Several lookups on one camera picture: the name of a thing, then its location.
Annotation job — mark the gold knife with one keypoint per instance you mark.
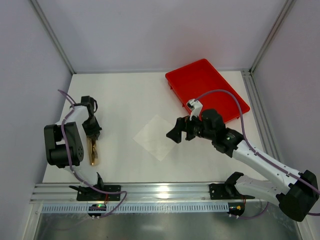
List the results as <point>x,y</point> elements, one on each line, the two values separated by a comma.
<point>92,151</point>

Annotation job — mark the right aluminium frame post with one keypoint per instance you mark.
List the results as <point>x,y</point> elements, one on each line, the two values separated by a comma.
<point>280,19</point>

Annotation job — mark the white paper napkin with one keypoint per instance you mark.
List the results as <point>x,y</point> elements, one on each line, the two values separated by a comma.
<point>152,137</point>

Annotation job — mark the aluminium rail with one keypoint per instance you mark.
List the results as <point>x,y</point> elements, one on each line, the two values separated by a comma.
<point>260,116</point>
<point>163,192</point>

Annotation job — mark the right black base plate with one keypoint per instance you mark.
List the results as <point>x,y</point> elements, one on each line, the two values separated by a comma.
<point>223,191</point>

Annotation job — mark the aluminium front rail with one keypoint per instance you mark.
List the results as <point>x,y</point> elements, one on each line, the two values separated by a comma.
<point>163,192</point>

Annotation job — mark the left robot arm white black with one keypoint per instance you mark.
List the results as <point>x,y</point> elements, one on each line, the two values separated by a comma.
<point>71,144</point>

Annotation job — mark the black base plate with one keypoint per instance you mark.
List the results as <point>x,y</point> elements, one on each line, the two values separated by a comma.
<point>109,192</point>
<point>223,191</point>

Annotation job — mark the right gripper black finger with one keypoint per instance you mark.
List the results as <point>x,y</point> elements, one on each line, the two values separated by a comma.
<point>190,129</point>
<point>176,133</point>

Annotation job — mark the left aluminium frame post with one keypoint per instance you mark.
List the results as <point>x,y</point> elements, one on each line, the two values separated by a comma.
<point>53,37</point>

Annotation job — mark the red plastic tray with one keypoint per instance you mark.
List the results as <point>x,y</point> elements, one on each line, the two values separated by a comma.
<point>193,80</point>

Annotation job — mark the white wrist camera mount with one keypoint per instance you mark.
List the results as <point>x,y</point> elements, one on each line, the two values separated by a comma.
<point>195,106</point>

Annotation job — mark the aluminium frame post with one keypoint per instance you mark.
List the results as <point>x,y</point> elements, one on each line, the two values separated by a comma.
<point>53,37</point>
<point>280,19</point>

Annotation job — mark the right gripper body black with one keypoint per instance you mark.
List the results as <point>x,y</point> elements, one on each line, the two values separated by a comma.
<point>188,127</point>

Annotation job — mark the slotted white cable duct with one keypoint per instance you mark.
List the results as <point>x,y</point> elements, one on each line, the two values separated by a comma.
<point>141,208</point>

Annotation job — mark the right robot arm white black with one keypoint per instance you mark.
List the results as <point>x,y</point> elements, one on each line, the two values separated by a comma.
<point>294,192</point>

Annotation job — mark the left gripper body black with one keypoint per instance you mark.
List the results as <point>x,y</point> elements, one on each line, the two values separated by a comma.
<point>92,128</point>

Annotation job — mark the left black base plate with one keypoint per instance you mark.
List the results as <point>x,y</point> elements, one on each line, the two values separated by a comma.
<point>109,192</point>

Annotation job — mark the right side aluminium rail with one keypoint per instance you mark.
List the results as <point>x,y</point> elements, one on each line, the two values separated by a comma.
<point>260,116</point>

